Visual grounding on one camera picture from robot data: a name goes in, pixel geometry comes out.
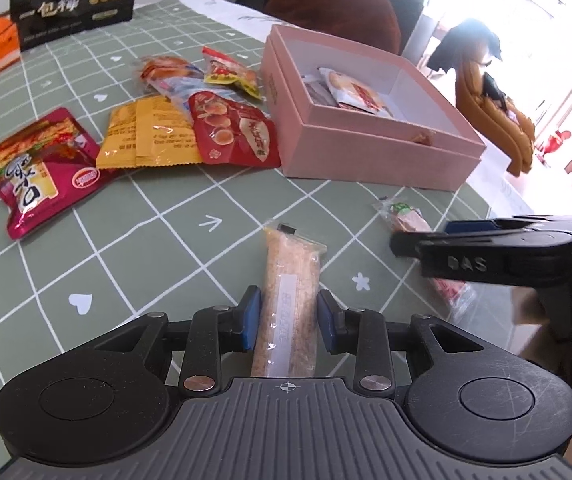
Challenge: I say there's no hawthorn lollipop clear wrapper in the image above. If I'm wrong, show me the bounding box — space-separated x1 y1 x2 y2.
374 197 476 322

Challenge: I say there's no yellow snack packet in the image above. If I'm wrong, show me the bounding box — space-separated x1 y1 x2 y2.
96 96 202 169

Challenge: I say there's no magenta spicy snack bag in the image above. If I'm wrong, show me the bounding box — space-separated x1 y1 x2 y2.
0 107 117 240

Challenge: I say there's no pink gift box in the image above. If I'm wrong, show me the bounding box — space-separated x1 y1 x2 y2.
261 25 485 191

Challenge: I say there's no white red snack packet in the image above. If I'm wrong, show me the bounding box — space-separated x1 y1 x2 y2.
301 67 394 118

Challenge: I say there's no tan chair with clothes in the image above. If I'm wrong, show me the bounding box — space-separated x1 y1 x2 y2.
427 20 535 177

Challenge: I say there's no red biscuit snack bag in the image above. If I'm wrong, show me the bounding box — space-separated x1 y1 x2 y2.
187 91 281 169

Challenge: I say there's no brown chair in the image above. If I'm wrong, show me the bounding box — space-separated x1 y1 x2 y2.
264 0 402 54

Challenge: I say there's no clear bread snack bag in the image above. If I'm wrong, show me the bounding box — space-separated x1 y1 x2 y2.
134 55 205 101

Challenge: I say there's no small red yellow packet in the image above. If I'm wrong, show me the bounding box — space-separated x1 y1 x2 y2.
201 47 262 100

